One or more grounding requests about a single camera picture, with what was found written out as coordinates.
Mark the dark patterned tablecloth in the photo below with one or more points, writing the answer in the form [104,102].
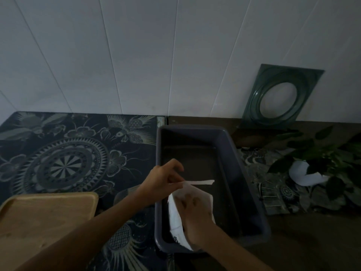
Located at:
[70,149]

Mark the grey patterned cloth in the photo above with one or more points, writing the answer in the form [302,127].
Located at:
[270,200]

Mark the green frame with oval opening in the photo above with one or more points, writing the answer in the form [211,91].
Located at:
[253,110]

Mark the white plant pot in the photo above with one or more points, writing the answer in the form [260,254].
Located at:
[301,174]

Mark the green leafy plant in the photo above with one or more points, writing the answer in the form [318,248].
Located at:
[335,189]

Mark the person's right hand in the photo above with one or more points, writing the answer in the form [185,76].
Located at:
[197,220]

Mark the wooden tray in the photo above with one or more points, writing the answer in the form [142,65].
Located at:
[42,220]

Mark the person's left forearm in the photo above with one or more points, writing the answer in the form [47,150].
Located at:
[93,237]

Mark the person's left hand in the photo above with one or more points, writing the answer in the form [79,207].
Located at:
[158,183]

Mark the white paper bread bag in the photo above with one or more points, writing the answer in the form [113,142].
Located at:
[175,220]

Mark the person's right forearm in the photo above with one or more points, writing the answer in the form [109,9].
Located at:
[234,251]

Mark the grey plastic tub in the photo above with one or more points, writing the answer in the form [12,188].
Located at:
[239,180]

